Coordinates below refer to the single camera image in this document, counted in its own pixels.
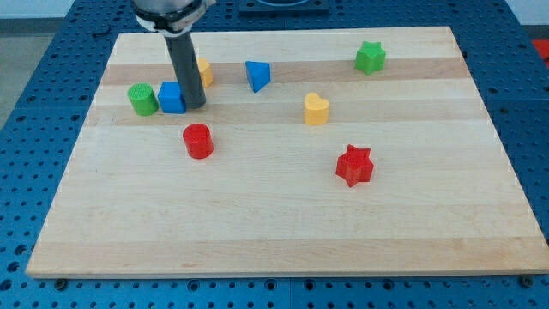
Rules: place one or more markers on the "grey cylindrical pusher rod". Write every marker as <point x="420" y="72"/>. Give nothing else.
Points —
<point x="184" y="62"/>

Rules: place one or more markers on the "blue cube block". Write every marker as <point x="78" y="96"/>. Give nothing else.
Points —
<point x="171" y="99"/>

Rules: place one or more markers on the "blue triangle block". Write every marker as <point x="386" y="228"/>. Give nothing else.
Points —
<point x="258" y="74"/>

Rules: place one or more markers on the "yellow block behind rod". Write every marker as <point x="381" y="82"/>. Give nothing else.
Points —
<point x="205" y="72"/>

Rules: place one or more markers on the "green cylinder block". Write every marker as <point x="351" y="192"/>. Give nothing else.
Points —
<point x="142" y="99"/>

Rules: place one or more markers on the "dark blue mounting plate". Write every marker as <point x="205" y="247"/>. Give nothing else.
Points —
<point x="282" y="7"/>

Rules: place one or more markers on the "red cylinder block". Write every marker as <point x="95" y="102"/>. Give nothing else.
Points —
<point x="198" y="141"/>

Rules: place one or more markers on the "yellow heart block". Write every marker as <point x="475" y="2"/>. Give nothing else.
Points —
<point x="316" y="109"/>

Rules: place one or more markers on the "wooden board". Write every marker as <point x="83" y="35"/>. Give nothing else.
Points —
<point x="443" y="199"/>

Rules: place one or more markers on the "green star block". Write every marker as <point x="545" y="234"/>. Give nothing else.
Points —
<point x="370" y="57"/>

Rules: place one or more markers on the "red star block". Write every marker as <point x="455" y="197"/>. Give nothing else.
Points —
<point x="355" y="165"/>

